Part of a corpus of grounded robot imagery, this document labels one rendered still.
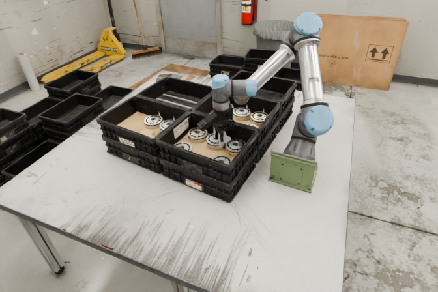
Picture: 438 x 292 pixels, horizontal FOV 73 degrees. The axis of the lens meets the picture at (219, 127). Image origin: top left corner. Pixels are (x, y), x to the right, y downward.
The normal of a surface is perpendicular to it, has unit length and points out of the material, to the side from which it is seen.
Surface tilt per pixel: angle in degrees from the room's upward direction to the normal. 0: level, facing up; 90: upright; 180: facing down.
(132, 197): 0
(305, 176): 90
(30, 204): 0
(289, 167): 90
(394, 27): 81
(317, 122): 55
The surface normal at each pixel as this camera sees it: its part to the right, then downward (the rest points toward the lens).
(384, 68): -0.40, 0.29
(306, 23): -0.02, -0.28
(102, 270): -0.03, -0.83
